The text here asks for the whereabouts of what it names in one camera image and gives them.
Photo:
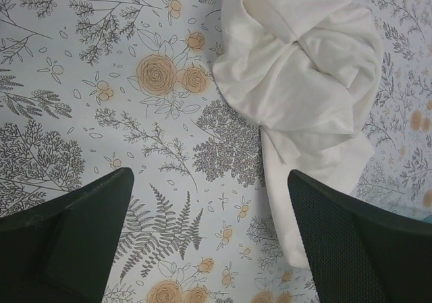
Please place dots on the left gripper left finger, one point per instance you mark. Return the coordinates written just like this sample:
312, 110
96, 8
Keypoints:
63, 250

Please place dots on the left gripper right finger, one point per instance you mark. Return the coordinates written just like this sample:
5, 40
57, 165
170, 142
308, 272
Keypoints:
358, 252

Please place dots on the white t shirt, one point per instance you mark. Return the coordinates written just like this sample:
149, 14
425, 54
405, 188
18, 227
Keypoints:
307, 73

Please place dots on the teal transparent plastic tray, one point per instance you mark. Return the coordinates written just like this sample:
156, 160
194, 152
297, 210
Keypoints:
427, 219

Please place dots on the floral patterned table mat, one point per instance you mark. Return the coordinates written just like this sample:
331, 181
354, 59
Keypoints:
92, 86

